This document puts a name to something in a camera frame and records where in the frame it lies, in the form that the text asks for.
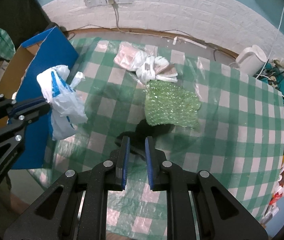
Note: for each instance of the blue cardboard box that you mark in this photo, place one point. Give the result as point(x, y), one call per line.
point(41, 52)

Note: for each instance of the green checkered tablecloth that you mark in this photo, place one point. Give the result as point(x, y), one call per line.
point(238, 138)

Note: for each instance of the white blue plastic bag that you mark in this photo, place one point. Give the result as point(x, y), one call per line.
point(67, 107)

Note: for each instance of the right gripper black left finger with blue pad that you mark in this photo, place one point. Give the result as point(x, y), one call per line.
point(75, 205)

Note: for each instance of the green bubble wrap sheet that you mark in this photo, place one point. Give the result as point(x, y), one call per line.
point(169, 104)

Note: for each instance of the pink white knotted plastic bag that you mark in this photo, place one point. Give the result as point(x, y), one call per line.
point(146, 66)

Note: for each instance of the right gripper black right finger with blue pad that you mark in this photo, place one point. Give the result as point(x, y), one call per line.
point(198, 205)

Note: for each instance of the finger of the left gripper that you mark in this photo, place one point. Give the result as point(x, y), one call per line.
point(12, 141)
point(12, 109)

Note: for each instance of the white appliance on floor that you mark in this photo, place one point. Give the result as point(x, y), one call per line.
point(250, 60)

